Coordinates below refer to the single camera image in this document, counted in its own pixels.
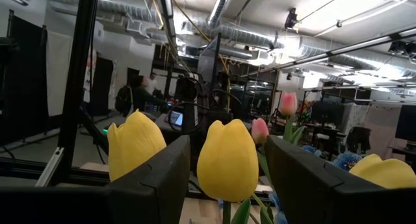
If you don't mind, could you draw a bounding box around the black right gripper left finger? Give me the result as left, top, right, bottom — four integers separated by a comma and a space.
106, 134, 192, 224

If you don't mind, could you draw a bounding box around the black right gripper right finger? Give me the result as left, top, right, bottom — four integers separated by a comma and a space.
264, 134, 346, 224

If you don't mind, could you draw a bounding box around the blue artificial flower bunch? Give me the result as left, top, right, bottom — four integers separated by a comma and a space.
300, 144, 364, 171
268, 190, 289, 224

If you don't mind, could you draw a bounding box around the yellow artificial tulip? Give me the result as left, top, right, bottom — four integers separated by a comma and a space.
107, 108, 168, 182
196, 118, 260, 224
348, 153, 416, 190

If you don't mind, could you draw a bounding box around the black office chair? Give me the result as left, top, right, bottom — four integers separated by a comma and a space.
345, 126, 372, 155

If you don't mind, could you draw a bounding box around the lit tablet screen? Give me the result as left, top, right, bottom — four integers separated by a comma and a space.
168, 110, 184, 127

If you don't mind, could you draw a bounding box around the person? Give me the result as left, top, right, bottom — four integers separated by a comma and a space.
129, 75, 170, 114
146, 71, 159, 95

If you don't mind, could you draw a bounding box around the black backpack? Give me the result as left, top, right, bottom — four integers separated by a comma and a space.
114, 84, 134, 118

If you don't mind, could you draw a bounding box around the black computer monitor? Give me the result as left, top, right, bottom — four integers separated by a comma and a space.
395, 104, 416, 143

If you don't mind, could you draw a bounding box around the black aluminium rig frame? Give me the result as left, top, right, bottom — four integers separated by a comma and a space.
0, 0, 416, 199

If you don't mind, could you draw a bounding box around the black ceiling camera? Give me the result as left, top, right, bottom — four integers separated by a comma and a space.
284, 8, 299, 30

